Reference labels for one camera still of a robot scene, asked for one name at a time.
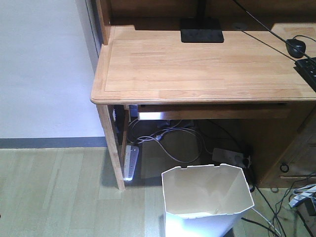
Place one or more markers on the white plastic trash bin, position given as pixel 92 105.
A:
pixel 204 200

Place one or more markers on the white power strip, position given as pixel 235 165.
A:
pixel 130 161

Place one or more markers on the wooden desk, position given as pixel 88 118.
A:
pixel 249 76

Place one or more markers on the grey power adapter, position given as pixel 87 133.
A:
pixel 228 157

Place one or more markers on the black monitor stand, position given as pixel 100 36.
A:
pixel 201 29

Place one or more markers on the black computer mouse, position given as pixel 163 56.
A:
pixel 296 48

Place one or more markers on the black keyboard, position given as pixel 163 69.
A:
pixel 307 70

